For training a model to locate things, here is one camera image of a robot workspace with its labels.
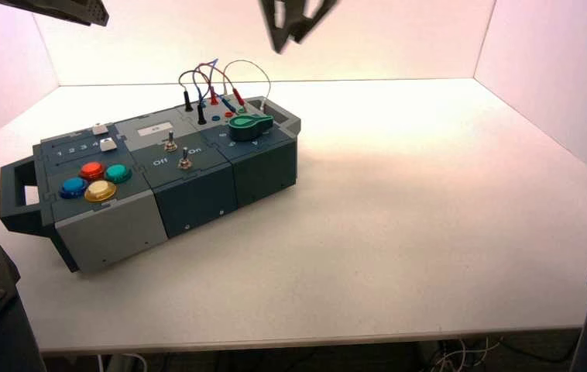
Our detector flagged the yellow round push button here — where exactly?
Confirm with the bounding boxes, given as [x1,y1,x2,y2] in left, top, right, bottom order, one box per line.
[84,180,118,204]

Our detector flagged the black cable under table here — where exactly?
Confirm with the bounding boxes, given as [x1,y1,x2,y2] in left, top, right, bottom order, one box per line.
[498,328,582,361]

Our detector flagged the green rotary knob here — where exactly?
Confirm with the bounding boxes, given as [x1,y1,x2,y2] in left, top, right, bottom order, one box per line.
[228,113,274,143]

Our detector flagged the red round push button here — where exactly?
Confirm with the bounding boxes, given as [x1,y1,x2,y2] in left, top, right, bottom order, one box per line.
[78,160,106,181]

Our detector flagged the green round push button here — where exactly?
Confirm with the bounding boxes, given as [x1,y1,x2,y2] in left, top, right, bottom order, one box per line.
[105,164,133,184]

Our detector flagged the white thin wire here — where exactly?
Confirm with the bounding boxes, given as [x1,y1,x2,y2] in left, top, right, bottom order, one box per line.
[221,59,273,112]

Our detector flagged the blue banana plug wire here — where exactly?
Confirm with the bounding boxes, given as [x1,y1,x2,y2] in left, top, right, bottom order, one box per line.
[193,57,237,115]

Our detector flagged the blue round push button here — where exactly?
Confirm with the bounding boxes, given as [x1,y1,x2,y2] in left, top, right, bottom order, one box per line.
[59,177,90,200]

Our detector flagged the white cable bundle under table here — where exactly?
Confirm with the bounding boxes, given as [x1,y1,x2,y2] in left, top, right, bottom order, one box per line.
[429,336,503,372]

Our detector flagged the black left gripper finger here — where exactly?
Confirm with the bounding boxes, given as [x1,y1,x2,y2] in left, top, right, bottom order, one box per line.
[0,0,101,26]
[85,0,110,26]

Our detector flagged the grey modular control box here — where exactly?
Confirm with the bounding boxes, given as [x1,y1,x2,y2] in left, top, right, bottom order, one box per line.
[0,95,302,274]

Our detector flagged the red banana plug wire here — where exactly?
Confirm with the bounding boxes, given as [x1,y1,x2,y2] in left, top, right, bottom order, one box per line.
[198,64,247,108]

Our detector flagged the black banana plug wire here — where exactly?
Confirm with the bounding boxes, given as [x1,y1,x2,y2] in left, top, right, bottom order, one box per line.
[177,70,208,126]

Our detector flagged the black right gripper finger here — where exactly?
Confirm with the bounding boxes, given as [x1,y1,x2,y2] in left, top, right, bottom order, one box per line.
[259,0,297,55]
[285,0,342,47]

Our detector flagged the white rectangular display label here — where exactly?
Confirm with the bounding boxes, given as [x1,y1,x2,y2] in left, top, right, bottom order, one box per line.
[136,121,174,138]

